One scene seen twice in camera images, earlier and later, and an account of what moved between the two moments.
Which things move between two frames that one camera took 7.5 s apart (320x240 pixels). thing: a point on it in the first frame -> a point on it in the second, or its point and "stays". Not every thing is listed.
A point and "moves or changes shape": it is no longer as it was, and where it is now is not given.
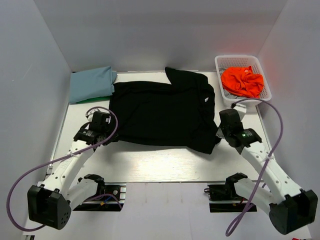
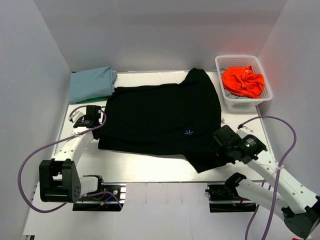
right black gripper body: x=224 y=132 -> x=224 y=152
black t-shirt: x=147 y=113 moves or changes shape
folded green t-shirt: x=93 y=99 stays
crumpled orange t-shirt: x=243 y=80 stays
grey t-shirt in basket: x=230 y=95 stays
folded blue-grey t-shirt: x=91 y=83 stays
